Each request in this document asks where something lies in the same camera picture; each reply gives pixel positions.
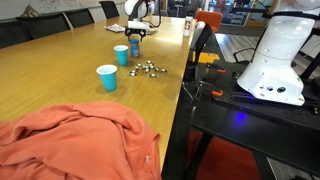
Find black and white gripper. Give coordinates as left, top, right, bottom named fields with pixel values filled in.
left=124, top=0, right=155, bottom=42

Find blue jar lid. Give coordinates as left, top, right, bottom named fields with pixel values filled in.
left=130, top=39, right=139, bottom=44

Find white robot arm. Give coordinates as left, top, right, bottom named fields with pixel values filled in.
left=237, top=0, right=320, bottom=106

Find blue labelled jar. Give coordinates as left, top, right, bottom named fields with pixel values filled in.
left=130, top=44, right=140, bottom=57

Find large blue plastic cup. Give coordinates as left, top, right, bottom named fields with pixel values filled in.
left=114, top=45, right=128, bottom=66

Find papers on table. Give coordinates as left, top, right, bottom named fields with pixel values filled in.
left=105, top=24, right=125, bottom=33

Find pile of wrapped candies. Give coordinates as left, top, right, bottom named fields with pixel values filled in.
left=128, top=60, right=167, bottom=78

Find black chair far right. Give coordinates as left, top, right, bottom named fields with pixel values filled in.
left=99, top=1, right=119, bottom=19

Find small blue plastic cup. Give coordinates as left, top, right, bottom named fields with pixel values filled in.
left=96, top=64, right=117, bottom=92

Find orange armchair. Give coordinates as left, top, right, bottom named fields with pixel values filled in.
left=196, top=9, right=223, bottom=32

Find black office chair near cloth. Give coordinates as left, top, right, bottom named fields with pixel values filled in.
left=182, top=21, right=212, bottom=100

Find orange clamp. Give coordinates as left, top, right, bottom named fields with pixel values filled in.
left=211, top=90, right=223, bottom=97

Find orange cloth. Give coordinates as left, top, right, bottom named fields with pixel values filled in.
left=0, top=102, right=161, bottom=180

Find black robot mounting board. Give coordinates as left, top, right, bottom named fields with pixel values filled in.
left=188, top=61, right=320, bottom=177

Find black chair at wall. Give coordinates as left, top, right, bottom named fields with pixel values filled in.
left=16, top=13, right=70, bottom=39

